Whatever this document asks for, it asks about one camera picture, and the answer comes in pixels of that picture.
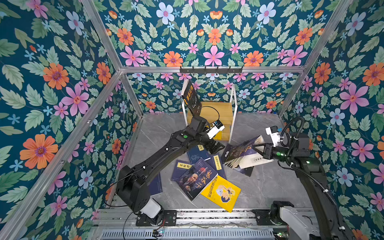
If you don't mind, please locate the purple old man book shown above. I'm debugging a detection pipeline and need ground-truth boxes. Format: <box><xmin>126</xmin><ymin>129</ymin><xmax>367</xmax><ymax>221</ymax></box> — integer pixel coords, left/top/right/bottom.
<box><xmin>227</xmin><ymin>136</ymin><xmax>274</xmax><ymax>169</ymax></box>
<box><xmin>177</xmin><ymin>159</ymin><xmax>218</xmax><ymax>201</ymax></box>

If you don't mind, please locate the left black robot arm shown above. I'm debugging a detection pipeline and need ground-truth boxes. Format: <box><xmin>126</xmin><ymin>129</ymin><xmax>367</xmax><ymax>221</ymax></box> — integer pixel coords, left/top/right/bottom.
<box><xmin>116</xmin><ymin>116</ymin><xmax>225</xmax><ymax>222</ymax></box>

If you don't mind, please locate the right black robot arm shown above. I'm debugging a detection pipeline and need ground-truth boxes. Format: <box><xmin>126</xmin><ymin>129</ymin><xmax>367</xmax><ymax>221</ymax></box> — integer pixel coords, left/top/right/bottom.
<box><xmin>252</xmin><ymin>133</ymin><xmax>356</xmax><ymax>240</ymax></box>

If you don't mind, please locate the yellow book on shelf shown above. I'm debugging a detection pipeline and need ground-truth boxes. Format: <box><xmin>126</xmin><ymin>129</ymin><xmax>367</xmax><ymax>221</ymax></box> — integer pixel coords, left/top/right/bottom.
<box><xmin>214</xmin><ymin>128</ymin><xmax>230</xmax><ymax>142</ymax></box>

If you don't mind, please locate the dark wolf cover book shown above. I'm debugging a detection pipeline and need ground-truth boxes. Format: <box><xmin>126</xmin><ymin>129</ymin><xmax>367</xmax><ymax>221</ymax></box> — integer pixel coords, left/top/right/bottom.
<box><xmin>222</xmin><ymin>144</ymin><xmax>254</xmax><ymax>177</ymax></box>

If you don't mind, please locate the navy book middle right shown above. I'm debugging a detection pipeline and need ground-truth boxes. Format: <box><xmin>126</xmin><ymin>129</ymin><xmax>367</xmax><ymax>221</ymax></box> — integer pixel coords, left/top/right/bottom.
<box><xmin>206</xmin><ymin>154</ymin><xmax>227</xmax><ymax>179</ymax></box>

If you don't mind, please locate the navy book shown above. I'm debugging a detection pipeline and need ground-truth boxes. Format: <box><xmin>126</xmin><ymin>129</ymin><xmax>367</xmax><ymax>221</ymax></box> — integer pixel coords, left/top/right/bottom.
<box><xmin>187</xmin><ymin>145</ymin><xmax>211</xmax><ymax>164</ymax></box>
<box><xmin>171</xmin><ymin>160</ymin><xmax>192</xmax><ymax>182</ymax></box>
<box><xmin>149</xmin><ymin>173</ymin><xmax>163</xmax><ymax>196</ymax></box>
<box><xmin>206</xmin><ymin>154</ymin><xmax>227</xmax><ymax>179</ymax></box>

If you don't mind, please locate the navy book upper centre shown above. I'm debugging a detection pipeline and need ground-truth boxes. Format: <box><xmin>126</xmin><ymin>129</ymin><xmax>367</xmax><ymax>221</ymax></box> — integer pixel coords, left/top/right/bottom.
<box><xmin>187</xmin><ymin>145</ymin><xmax>211</xmax><ymax>164</ymax></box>

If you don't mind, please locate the white wooden book shelf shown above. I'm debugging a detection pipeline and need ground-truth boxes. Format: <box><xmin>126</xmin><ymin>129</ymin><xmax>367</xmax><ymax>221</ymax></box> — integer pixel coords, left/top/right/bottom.
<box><xmin>182</xmin><ymin>87</ymin><xmax>238</xmax><ymax>143</ymax></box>

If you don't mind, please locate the navy book lower left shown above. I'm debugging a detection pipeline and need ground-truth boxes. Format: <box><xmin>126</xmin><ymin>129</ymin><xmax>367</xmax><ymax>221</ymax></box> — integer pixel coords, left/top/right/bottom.
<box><xmin>171</xmin><ymin>160</ymin><xmax>192</xmax><ymax>182</ymax></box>

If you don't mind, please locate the yellow book on floor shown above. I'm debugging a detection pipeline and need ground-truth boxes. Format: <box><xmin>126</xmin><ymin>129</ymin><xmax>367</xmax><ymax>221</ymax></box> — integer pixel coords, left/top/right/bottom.
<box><xmin>201</xmin><ymin>176</ymin><xmax>241</xmax><ymax>213</ymax></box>

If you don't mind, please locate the black book gold title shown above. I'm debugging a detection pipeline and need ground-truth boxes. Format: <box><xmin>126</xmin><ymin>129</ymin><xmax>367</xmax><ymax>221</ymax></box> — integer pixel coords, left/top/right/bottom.
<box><xmin>181</xmin><ymin>80</ymin><xmax>202</xmax><ymax>116</ymax></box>

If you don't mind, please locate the navy book far left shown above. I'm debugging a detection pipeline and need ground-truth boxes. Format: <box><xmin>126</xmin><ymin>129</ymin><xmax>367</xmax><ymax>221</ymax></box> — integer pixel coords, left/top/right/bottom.
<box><xmin>149</xmin><ymin>173</ymin><xmax>163</xmax><ymax>196</ymax></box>

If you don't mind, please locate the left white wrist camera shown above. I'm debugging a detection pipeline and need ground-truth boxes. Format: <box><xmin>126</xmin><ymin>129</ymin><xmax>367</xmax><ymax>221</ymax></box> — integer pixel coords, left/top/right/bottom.
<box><xmin>207</xmin><ymin>120</ymin><xmax>225</xmax><ymax>139</ymax></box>

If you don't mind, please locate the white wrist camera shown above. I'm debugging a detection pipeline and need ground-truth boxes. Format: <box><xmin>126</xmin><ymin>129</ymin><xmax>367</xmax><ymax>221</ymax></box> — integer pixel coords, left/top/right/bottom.
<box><xmin>266</xmin><ymin>126</ymin><xmax>282</xmax><ymax>147</ymax></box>
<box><xmin>207</xmin><ymin>120</ymin><xmax>225</xmax><ymax>139</ymax></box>

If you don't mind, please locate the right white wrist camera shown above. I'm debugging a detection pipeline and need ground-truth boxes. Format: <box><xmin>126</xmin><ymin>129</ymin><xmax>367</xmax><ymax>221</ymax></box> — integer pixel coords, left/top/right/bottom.
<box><xmin>266</xmin><ymin>126</ymin><xmax>282</xmax><ymax>147</ymax></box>

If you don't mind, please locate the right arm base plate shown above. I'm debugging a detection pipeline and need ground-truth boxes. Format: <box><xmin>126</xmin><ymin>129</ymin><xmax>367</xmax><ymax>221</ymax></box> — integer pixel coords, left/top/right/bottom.
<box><xmin>252</xmin><ymin>209</ymin><xmax>287</xmax><ymax>226</ymax></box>

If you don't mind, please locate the black wall hook rail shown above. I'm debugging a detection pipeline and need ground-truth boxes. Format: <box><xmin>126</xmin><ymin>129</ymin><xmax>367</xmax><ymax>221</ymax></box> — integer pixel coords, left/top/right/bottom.
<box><xmin>179</xmin><ymin>66</ymin><xmax>243</xmax><ymax>75</ymax></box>

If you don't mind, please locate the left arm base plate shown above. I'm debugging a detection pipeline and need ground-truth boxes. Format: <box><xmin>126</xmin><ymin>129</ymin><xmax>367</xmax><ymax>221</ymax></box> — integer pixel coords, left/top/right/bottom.
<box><xmin>136</xmin><ymin>210</ymin><xmax>178</xmax><ymax>227</ymax></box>

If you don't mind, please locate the aluminium front rail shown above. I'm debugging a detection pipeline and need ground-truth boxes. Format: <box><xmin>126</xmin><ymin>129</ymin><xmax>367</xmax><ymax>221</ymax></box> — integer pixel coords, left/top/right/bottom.
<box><xmin>86</xmin><ymin>207</ymin><xmax>349</xmax><ymax>240</ymax></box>

